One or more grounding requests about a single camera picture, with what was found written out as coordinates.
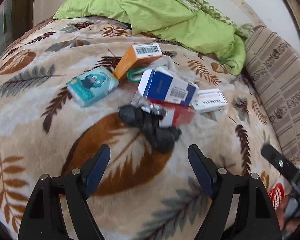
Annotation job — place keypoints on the green duvet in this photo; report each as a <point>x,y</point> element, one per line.
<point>195,24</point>

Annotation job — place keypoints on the red cigarette carton wrapper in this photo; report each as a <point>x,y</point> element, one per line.
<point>169,114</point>

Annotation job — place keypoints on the teal cartoon tissue pack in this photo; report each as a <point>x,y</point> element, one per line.
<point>92,86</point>

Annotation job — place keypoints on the black plastic bag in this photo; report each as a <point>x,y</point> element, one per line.
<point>161,139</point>

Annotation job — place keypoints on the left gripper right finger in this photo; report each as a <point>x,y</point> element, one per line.
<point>240,207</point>

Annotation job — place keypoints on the orange cardboard box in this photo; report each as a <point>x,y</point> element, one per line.
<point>137,56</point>

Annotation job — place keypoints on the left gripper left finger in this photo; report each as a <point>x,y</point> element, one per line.
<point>43,216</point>

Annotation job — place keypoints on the striped floral cushion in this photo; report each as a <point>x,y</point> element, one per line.
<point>274,68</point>

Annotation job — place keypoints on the red plastic basket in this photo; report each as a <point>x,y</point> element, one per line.
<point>276,195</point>

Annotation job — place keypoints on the leaf-pattern plush blanket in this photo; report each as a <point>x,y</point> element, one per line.
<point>143,194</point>

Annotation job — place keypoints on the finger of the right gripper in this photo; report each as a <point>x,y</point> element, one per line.
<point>285,167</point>

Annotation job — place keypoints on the blue white medicine box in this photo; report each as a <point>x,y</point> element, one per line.
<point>162,85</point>

